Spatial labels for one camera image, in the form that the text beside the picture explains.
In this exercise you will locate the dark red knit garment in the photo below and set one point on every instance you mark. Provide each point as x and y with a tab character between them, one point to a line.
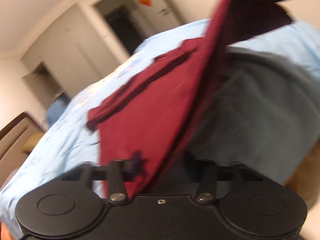
156	112

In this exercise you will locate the blue clothes pile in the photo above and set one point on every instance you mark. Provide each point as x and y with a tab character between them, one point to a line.
55	110

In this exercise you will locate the light blue bed quilt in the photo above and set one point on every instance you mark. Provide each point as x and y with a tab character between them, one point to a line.
68	143

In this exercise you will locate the door handle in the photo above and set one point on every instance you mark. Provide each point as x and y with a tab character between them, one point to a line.
165	11

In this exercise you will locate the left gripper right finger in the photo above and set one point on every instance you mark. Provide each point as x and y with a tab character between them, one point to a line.
207	174

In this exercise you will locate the yellow green pillow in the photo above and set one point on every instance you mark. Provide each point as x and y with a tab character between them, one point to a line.
30	144

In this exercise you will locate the grey wardrobe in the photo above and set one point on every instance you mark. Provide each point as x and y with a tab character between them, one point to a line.
66	58

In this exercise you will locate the grey blue garment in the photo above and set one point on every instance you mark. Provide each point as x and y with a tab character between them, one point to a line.
265	115

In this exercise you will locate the white room door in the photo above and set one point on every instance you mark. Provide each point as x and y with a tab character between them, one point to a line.
159	22

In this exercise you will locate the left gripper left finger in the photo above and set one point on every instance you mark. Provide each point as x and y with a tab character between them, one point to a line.
116	173

